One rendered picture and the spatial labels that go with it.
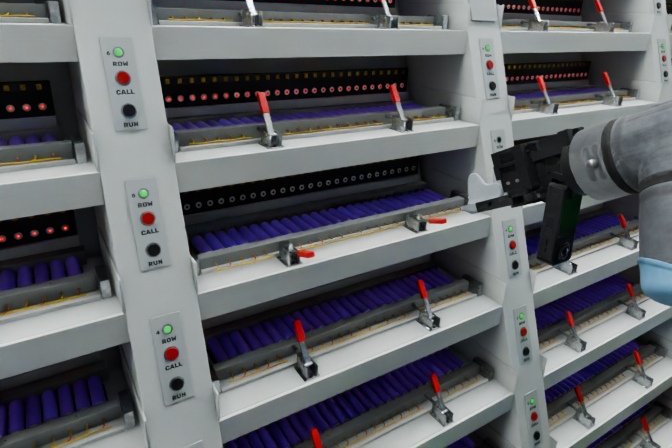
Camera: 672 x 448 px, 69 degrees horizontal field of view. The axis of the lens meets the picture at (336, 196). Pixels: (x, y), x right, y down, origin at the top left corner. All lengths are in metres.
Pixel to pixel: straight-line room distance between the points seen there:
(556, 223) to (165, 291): 0.53
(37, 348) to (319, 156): 0.47
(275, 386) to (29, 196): 0.44
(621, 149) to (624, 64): 1.06
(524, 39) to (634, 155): 0.63
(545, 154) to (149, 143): 0.53
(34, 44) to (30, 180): 0.17
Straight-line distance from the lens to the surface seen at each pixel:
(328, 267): 0.81
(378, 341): 0.92
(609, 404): 1.51
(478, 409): 1.10
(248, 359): 0.85
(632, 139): 0.61
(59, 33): 0.73
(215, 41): 0.77
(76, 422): 0.81
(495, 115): 1.07
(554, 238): 0.70
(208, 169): 0.73
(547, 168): 0.70
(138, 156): 0.70
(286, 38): 0.81
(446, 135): 0.97
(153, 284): 0.71
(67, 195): 0.70
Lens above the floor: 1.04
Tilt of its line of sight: 4 degrees down
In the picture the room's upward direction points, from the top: 9 degrees counter-clockwise
